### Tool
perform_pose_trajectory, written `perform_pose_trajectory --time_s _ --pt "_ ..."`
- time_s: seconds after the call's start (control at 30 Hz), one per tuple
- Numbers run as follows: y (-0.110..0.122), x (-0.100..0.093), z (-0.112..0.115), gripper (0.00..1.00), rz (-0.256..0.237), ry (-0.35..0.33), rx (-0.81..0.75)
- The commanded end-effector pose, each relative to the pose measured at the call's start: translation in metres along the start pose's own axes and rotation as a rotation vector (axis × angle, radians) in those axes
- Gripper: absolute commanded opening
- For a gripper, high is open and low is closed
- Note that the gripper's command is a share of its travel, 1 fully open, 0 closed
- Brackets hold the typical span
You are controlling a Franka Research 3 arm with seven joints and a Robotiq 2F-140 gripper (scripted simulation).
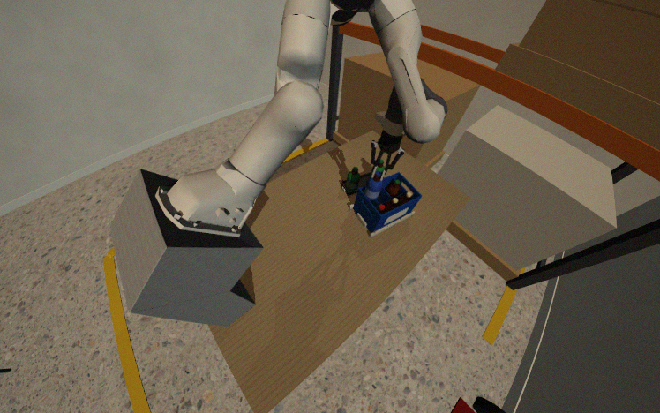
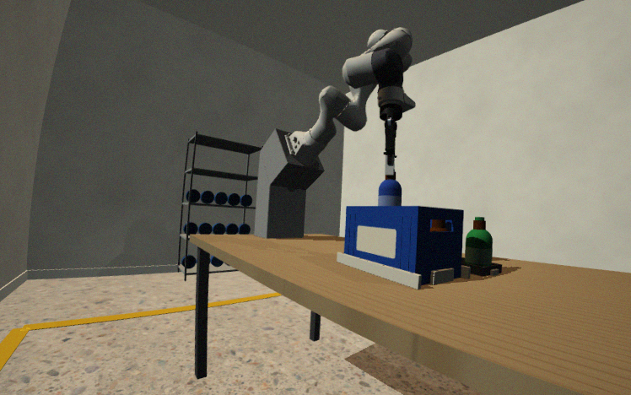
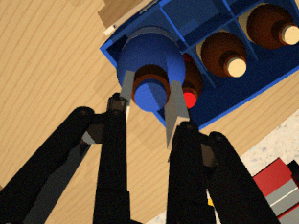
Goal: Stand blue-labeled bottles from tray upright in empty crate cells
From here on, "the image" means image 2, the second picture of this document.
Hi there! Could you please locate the blue bottle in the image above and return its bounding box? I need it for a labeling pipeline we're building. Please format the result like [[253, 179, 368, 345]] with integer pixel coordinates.
[[378, 169, 402, 206]]

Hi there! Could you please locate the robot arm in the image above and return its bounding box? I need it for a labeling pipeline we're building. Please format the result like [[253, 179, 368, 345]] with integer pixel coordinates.
[[285, 28, 416, 165]]

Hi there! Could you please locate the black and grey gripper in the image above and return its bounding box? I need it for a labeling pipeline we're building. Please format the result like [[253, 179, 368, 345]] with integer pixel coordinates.
[[380, 104, 402, 176]]

